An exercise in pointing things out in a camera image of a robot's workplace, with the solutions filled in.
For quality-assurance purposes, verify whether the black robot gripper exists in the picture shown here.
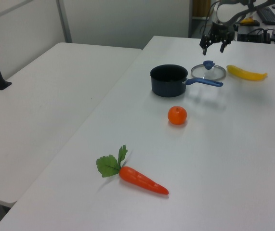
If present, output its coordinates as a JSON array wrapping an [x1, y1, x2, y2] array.
[[199, 21, 235, 56]]

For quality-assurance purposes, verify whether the black keyboard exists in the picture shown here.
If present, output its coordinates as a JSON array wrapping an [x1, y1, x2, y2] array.
[[256, 6, 275, 25]]

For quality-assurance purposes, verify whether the toy carrot with green leaves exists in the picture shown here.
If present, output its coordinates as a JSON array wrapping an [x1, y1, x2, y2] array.
[[96, 144, 170, 196]]

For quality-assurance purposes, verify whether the black equipment box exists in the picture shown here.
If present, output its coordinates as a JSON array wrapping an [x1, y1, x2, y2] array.
[[236, 25, 271, 43]]

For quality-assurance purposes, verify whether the yellow background object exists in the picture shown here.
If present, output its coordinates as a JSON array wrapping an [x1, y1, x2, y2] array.
[[239, 17, 261, 26]]

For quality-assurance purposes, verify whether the grey metal partition post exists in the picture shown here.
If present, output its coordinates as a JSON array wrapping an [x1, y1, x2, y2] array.
[[55, 0, 73, 44]]

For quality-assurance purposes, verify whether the glass lid with blue knob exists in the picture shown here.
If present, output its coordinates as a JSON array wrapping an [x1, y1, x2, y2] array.
[[191, 60, 226, 81]]

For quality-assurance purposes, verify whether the wooden cabinet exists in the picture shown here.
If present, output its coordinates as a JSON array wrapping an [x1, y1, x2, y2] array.
[[192, 0, 211, 19]]

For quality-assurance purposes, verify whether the orange toy fruit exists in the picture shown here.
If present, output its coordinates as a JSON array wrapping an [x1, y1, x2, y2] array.
[[168, 106, 188, 125]]

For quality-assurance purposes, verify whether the dark blue saucepan with handle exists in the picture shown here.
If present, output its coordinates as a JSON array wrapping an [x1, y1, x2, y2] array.
[[150, 64, 224, 98]]

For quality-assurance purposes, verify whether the yellow toy banana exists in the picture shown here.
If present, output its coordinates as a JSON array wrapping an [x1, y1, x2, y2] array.
[[226, 64, 268, 81]]

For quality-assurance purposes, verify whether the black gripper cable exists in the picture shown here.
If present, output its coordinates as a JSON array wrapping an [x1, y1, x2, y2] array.
[[200, 1, 219, 37]]

